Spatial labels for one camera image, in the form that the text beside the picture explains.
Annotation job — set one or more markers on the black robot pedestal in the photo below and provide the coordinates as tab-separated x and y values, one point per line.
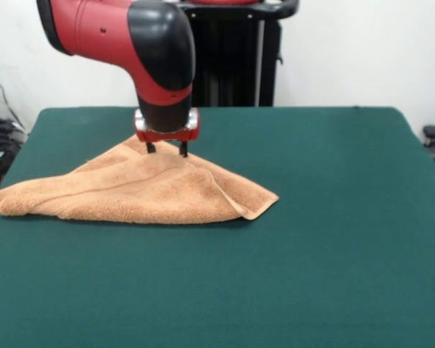
235	54

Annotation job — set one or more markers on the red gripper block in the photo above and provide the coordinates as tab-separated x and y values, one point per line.
166	136

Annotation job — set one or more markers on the orange terry towel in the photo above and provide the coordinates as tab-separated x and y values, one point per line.
137	195

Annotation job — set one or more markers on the dark green table cloth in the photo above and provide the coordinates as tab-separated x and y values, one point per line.
94	272

